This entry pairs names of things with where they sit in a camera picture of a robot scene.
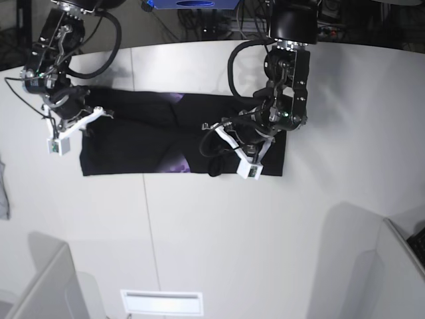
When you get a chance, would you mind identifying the blue box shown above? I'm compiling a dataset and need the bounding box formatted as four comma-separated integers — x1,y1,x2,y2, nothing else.
153,0,240,10

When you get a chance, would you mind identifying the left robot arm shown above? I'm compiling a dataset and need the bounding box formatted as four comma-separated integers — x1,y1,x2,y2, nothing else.
199,1,319,179

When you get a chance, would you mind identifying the grey cloth at left edge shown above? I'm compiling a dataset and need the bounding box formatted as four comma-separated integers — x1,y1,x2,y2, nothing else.
0,163,11,220

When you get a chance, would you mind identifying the white partition panel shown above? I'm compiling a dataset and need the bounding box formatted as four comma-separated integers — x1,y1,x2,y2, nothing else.
339,219,424,318
1,232,90,318

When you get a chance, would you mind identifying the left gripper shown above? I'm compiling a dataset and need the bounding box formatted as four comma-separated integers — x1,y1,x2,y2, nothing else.
208,108,282,177

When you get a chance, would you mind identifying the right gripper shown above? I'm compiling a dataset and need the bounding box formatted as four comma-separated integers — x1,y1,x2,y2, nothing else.
44,86,94,137

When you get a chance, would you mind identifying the black keyboard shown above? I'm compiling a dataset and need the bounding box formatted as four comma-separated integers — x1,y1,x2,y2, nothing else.
407,229,425,267

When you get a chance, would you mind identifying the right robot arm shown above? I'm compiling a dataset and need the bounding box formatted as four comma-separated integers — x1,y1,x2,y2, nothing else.
15,1,122,139

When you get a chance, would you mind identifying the white partition panel right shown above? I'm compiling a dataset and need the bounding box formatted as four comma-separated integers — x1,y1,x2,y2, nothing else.
339,219,424,318

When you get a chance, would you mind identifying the white partition panel left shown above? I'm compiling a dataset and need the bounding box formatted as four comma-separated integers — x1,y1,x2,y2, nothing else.
1,232,90,318

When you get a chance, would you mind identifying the black T-shirt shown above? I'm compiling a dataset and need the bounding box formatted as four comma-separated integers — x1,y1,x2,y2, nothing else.
78,85,287,178

